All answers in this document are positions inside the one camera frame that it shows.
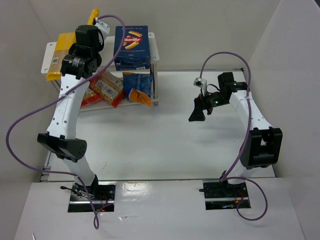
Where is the yellow spaghetti bag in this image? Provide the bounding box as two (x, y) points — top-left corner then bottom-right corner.
(87, 8), (100, 25)
(46, 32), (76, 81)

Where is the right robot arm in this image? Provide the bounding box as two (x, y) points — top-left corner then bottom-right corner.
(188, 72), (283, 198)

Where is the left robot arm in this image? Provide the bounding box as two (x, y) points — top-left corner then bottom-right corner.
(37, 25), (104, 196)

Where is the blue and orange pasta bag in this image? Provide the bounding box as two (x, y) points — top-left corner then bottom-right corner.
(122, 72), (153, 107)

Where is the blue Barilla pasta box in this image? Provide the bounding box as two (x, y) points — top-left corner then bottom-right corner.
(113, 25), (151, 71)

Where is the white two-tier shelf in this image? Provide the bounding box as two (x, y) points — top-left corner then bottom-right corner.
(41, 32), (160, 112)

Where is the yellow spaghetti bag on shelf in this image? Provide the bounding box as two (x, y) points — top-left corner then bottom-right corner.
(46, 32), (76, 81)

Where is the red macaroni bag right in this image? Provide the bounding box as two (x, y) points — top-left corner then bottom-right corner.
(89, 70), (125, 108)

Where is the red macaroni bag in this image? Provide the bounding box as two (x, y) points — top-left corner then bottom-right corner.
(80, 88), (103, 108)
(89, 70), (125, 108)

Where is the red macaroni bag left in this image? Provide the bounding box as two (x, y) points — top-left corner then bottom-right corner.
(80, 88), (103, 108)

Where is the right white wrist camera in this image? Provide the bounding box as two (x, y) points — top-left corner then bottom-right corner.
(193, 77), (207, 88)

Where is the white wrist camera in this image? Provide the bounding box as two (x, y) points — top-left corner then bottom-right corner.
(193, 77), (207, 88)
(94, 20), (110, 39)

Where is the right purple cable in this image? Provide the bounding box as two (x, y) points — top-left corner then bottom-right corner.
(199, 51), (268, 221)

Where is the purple cable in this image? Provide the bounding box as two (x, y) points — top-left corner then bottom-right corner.
(199, 51), (268, 221)
(5, 14), (126, 230)

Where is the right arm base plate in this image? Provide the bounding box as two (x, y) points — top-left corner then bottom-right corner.
(198, 180), (251, 210)

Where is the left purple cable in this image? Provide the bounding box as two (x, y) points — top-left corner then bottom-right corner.
(5, 14), (126, 230)

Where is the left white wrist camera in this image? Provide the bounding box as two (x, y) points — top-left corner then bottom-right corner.
(94, 20), (110, 39)

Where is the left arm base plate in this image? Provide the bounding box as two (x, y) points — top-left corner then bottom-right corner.
(60, 181), (116, 213)

